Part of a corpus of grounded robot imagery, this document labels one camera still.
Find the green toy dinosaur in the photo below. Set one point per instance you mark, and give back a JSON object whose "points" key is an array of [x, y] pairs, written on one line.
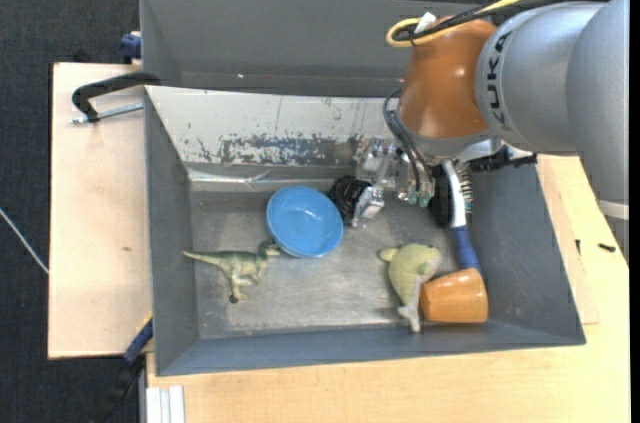
{"points": [[240, 263]]}

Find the grey metal bin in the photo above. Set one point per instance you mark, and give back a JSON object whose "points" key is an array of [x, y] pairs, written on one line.
{"points": [[310, 301]]}

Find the yellow-green plush whale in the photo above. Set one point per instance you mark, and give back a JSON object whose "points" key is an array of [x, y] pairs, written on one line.
{"points": [[407, 271]]}

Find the blue bowl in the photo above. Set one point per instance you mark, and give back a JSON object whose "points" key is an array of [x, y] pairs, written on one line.
{"points": [[305, 221]]}

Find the black round ribbed object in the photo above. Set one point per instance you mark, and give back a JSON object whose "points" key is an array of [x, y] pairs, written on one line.
{"points": [[345, 196]]}

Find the orange cup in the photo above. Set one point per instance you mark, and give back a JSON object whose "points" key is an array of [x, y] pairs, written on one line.
{"points": [[455, 298]]}

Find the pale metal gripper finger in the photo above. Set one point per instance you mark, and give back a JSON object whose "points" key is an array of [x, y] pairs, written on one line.
{"points": [[370, 206], [372, 158]]}

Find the blue and white brush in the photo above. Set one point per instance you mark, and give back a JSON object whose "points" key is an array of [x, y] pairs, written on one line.
{"points": [[466, 248]]}

